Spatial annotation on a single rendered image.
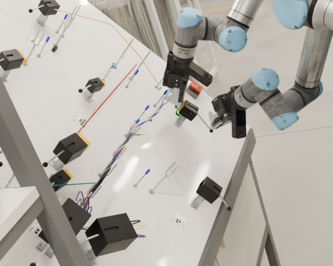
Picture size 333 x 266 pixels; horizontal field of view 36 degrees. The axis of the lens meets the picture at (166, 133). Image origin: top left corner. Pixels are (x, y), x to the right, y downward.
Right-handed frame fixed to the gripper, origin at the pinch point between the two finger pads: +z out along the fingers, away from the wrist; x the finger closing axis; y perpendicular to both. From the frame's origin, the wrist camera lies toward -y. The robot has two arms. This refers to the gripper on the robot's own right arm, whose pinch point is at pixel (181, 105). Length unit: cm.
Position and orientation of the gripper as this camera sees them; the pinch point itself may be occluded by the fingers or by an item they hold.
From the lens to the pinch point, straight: 182.3
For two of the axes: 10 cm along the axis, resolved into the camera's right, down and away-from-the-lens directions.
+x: -1.8, 5.9, -7.9
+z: -1.3, 7.8, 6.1
